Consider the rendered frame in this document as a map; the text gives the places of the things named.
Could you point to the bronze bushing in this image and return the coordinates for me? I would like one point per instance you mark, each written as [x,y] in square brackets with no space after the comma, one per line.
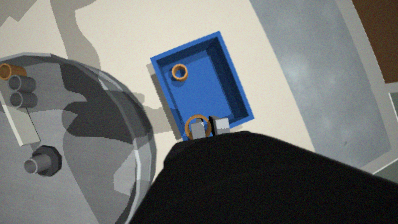
[189,133]
[8,69]
[176,68]

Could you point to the grey round turning table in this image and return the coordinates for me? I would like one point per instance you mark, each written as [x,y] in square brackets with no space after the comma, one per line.
[93,173]

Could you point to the grey metal ring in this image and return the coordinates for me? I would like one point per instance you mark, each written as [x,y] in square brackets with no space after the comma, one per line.
[25,99]
[39,163]
[23,83]

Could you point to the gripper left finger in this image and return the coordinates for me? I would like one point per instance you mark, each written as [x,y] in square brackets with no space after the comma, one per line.
[197,129]

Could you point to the blue open crate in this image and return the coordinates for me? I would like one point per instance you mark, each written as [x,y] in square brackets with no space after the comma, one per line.
[212,87]

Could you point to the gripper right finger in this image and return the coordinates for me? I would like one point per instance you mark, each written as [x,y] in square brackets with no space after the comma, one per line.
[219,125]

